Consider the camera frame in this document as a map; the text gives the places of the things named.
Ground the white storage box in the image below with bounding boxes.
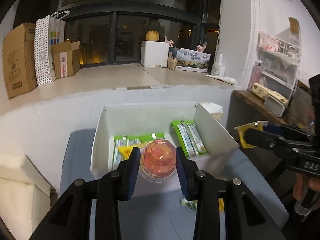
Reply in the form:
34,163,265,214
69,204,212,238
90,102,239,179

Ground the person's right hand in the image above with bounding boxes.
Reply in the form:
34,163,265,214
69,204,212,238
293,173,320,201

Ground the grey rectangular container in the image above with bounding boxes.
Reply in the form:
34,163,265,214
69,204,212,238
264,95,285,118

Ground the large brown cardboard box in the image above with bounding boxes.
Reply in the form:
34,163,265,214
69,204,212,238
3,23,37,99

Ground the small open cardboard box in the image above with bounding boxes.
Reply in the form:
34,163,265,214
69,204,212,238
52,41,80,79

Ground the white plastic bottle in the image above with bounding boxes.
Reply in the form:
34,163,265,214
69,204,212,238
212,54,225,76

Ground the green packets right stack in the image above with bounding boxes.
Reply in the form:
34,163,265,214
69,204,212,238
171,120,207,158

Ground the clear plastic drawer organizer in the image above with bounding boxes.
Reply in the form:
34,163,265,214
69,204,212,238
248,28,301,100

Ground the white foam box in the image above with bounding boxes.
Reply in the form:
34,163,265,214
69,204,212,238
140,41,169,68

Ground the yellow tissue pack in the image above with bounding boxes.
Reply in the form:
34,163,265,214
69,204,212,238
251,83,289,106

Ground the dark wooden side table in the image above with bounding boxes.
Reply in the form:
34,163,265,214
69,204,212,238
232,88,315,131

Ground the green packets left stack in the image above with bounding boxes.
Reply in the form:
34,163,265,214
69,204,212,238
112,132,165,169

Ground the white dotted paper bag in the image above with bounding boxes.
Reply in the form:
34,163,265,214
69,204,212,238
34,10,70,86

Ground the green packets stack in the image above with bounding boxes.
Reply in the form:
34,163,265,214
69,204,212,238
171,120,207,158
112,132,165,169

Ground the blue-grey tablecloth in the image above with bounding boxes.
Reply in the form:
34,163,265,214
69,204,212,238
60,129,289,239

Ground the cream sofa cushion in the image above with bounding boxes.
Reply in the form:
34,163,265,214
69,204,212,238
1,154,50,239

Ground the printed landscape carton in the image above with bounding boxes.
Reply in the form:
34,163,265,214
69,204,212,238
176,48,211,73

